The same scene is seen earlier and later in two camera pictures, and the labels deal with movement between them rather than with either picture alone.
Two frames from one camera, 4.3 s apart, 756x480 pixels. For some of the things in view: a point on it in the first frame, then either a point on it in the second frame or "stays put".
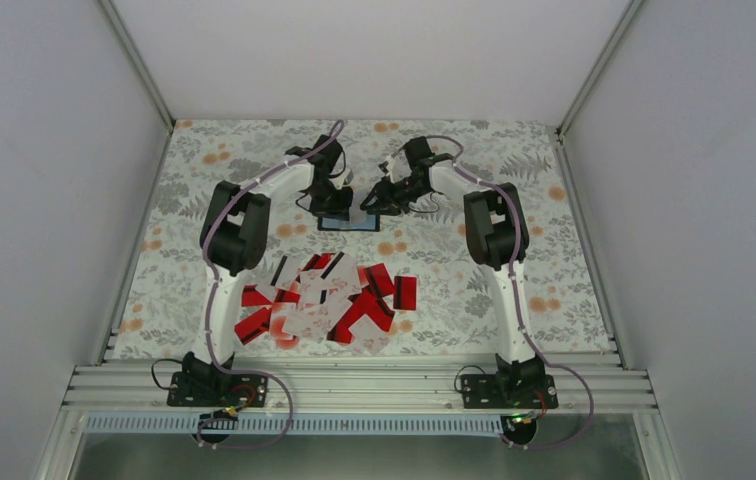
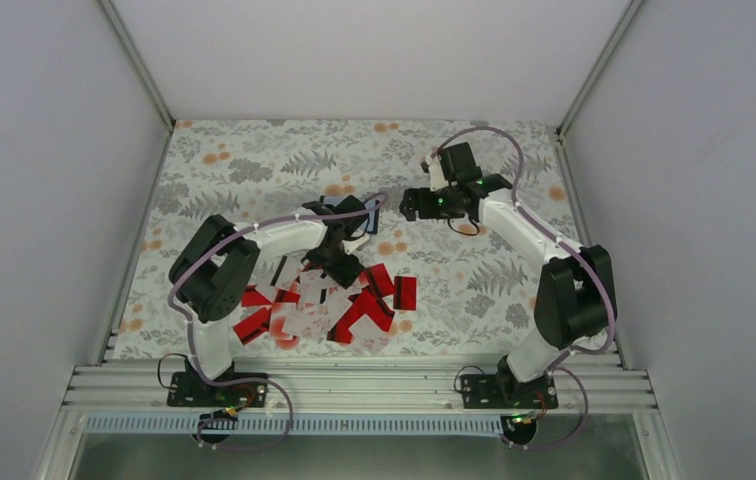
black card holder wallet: [348, 222] stays put
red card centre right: [379, 279] stays put
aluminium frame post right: [598, 66] stays put
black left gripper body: [326, 201] → [331, 263]
